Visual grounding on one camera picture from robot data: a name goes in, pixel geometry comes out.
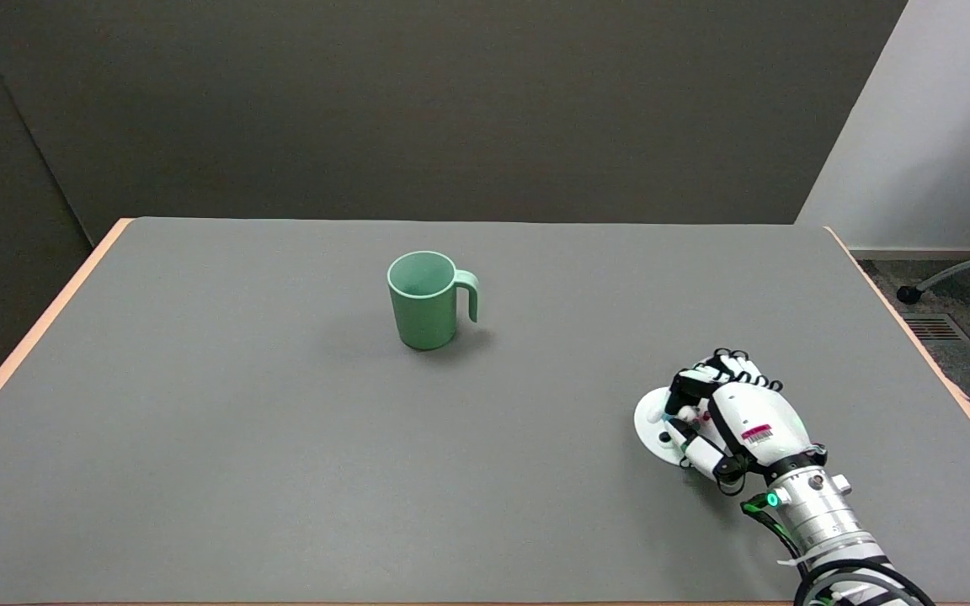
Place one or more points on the green plastic mug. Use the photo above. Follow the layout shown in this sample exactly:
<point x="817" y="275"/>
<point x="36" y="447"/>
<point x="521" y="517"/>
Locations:
<point x="426" y="300"/>

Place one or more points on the chair leg with black caster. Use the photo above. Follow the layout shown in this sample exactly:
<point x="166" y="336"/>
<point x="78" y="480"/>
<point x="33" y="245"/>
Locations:
<point x="952" y="273"/>

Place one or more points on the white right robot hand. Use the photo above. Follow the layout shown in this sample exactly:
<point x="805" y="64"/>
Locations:
<point x="742" y="417"/>

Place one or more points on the floor vent grille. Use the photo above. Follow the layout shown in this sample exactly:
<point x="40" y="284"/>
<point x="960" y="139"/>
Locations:
<point x="935" y="328"/>

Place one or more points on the white cup lid with figurine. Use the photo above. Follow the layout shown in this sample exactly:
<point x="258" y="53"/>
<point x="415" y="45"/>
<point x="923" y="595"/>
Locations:
<point x="652" y="421"/>

